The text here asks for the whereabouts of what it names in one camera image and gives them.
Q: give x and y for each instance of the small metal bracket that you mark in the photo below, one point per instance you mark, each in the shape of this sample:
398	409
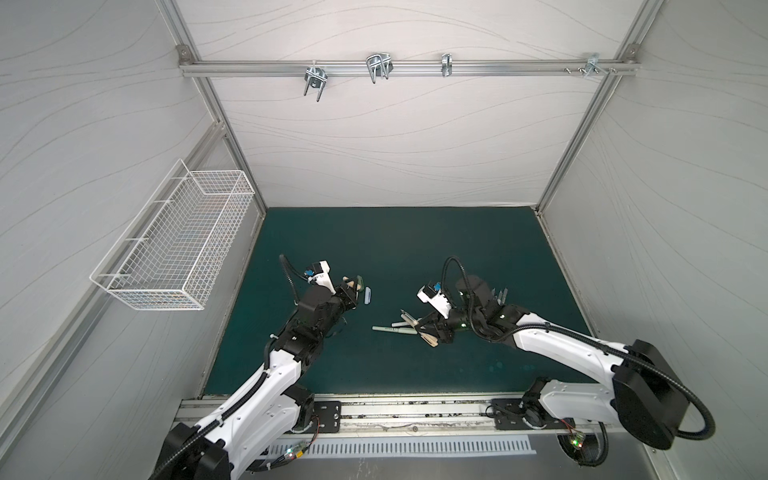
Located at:
446	65

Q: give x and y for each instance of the black mounting plate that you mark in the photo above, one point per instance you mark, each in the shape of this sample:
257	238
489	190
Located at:
320	417
517	414

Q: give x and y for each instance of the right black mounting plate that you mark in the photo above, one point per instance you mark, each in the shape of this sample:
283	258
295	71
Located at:
517	414

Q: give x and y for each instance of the white slotted cable duct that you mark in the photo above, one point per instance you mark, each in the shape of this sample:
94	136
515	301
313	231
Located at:
421	447

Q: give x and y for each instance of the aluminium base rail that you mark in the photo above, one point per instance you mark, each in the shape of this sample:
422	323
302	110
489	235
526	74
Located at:
451	414

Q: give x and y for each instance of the metal U-bolt clamp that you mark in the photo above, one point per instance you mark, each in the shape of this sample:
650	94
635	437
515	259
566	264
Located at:
316	79

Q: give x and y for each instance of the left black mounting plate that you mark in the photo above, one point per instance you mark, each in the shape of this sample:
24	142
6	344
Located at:
320	417

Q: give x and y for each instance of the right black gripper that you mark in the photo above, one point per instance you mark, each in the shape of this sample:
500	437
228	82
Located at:
437	327

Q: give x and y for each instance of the aluminium crossbar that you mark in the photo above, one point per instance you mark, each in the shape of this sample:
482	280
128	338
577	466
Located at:
401	68

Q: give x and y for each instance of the metal U-bolt hook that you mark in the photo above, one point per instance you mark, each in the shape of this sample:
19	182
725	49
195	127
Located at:
379	65

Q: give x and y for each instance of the green table mat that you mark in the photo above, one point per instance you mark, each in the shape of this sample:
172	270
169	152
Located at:
396	251

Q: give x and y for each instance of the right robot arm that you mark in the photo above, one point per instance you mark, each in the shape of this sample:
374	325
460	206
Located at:
633	385

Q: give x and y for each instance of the white wire basket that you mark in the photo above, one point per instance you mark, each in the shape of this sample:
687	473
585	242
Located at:
169	256

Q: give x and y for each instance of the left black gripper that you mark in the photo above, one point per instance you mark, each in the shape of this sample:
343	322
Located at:
346	298

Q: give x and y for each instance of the light green pen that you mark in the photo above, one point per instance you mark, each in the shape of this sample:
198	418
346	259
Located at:
396	330

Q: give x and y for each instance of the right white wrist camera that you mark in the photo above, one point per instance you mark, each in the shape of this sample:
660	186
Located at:
433	295

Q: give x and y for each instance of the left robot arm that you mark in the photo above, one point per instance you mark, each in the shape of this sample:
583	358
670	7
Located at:
229	441

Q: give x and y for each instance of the metal hook bracket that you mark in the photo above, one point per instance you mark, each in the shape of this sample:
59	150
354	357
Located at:
591	67

